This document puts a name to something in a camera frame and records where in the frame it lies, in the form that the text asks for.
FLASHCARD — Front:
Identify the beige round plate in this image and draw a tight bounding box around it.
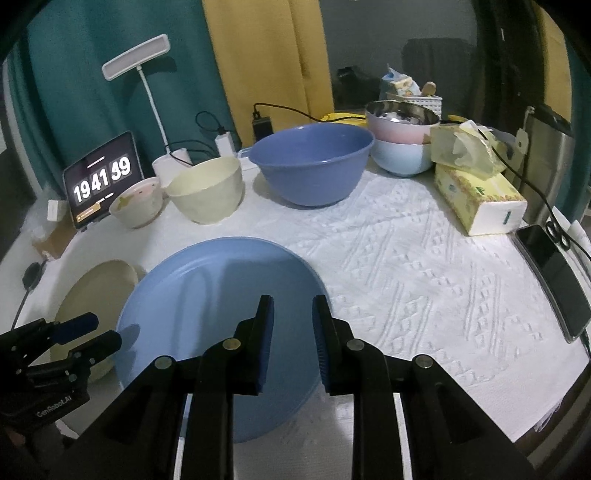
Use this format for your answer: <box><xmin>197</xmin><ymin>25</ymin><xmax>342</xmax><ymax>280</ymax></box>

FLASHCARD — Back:
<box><xmin>50</xmin><ymin>260</ymin><xmax>140</xmax><ymax>361</ymax></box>

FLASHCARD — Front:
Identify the blue plate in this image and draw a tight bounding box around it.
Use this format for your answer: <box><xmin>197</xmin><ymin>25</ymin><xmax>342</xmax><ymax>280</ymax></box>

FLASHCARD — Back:
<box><xmin>114</xmin><ymin>237</ymin><xmax>327</xmax><ymax>443</ymax></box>

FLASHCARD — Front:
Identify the pink strawberry bowl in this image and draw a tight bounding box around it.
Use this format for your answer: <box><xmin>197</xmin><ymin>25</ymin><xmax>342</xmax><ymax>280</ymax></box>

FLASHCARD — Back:
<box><xmin>109</xmin><ymin>177</ymin><xmax>163</xmax><ymax>229</ymax></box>

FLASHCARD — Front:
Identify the cream bowl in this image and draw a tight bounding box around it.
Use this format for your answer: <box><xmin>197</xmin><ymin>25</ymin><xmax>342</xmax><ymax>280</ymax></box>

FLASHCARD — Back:
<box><xmin>165</xmin><ymin>157</ymin><xmax>245</xmax><ymax>224</ymax></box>

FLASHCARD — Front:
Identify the large blue bowl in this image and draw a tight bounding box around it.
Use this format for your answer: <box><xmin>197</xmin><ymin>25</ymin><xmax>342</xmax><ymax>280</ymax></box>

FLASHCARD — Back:
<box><xmin>249</xmin><ymin>123</ymin><xmax>375</xmax><ymax>207</ymax></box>

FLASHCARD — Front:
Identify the black round puck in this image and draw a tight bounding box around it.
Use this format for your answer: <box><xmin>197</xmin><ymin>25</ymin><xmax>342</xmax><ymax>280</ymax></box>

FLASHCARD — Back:
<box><xmin>22</xmin><ymin>262</ymin><xmax>43</xmax><ymax>292</ymax></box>

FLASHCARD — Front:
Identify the cardboard box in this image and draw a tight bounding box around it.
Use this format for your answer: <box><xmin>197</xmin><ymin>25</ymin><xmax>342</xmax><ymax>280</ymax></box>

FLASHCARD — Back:
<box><xmin>32</xmin><ymin>215</ymin><xmax>77</xmax><ymax>260</ymax></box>

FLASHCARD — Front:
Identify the small white box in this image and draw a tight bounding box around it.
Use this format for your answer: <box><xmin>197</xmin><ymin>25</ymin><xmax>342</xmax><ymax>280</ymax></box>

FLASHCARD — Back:
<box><xmin>47</xmin><ymin>199</ymin><xmax>69</xmax><ymax>223</ymax></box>

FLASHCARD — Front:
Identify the tablet showing clock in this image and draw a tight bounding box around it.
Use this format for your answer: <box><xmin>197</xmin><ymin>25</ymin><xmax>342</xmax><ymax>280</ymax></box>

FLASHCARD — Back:
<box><xmin>62</xmin><ymin>131</ymin><xmax>144</xmax><ymax>230</ymax></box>

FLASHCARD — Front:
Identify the white desk lamp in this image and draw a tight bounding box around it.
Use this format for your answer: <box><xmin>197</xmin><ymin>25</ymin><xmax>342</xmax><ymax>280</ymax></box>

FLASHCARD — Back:
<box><xmin>101</xmin><ymin>33</ymin><xmax>192</xmax><ymax>188</ymax></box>

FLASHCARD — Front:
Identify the black smartphone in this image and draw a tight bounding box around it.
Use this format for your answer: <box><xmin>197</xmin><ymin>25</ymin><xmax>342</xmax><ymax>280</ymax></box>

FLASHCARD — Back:
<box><xmin>513</xmin><ymin>225</ymin><xmax>590</xmax><ymax>343</ymax></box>

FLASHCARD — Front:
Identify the white power strip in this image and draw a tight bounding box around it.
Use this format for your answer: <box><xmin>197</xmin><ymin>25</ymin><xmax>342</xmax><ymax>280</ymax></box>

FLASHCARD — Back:
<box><xmin>238</xmin><ymin>147</ymin><xmax>256</xmax><ymax>171</ymax></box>

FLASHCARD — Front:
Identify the white charger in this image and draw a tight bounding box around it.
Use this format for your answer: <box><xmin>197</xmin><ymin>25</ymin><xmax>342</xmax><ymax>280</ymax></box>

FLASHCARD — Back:
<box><xmin>214</xmin><ymin>132</ymin><xmax>236</xmax><ymax>157</ymax></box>

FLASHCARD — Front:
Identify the teal curtain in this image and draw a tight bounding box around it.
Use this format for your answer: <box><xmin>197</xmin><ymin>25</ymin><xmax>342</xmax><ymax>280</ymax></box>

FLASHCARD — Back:
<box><xmin>6</xmin><ymin>1</ymin><xmax>233</xmax><ymax>194</ymax></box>

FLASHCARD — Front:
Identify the black charger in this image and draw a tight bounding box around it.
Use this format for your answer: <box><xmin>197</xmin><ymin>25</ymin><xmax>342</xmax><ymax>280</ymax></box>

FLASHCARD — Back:
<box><xmin>252</xmin><ymin>116</ymin><xmax>273</xmax><ymax>142</ymax></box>

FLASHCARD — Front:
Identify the yellow tissue box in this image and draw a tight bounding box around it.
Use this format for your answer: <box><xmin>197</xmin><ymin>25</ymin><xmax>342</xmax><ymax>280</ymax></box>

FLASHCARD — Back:
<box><xmin>431</xmin><ymin>120</ymin><xmax>528</xmax><ymax>236</ymax></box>

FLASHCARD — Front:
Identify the light blue bowl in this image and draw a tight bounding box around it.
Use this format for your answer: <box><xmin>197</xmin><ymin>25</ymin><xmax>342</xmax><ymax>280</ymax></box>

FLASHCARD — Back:
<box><xmin>370</xmin><ymin>140</ymin><xmax>433</xmax><ymax>177</ymax></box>

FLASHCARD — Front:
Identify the yellow snack packet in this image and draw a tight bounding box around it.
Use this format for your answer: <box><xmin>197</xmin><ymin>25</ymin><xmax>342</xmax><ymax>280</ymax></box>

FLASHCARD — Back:
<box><xmin>320</xmin><ymin>112</ymin><xmax>367</xmax><ymax>128</ymax></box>

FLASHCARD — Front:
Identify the yellow curtain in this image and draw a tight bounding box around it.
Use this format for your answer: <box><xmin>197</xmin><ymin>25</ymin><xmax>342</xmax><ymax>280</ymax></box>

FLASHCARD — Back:
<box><xmin>202</xmin><ymin>0</ymin><xmax>335</xmax><ymax>146</ymax></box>

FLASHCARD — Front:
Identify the white basket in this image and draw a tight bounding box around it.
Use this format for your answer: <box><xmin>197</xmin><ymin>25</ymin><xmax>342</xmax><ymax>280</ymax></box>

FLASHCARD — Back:
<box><xmin>386</xmin><ymin>92</ymin><xmax>443</xmax><ymax>117</ymax></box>

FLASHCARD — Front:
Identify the black charger cable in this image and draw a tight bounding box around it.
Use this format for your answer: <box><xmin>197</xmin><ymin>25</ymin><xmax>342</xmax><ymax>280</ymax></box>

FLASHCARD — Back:
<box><xmin>252</xmin><ymin>102</ymin><xmax>369</xmax><ymax>125</ymax></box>

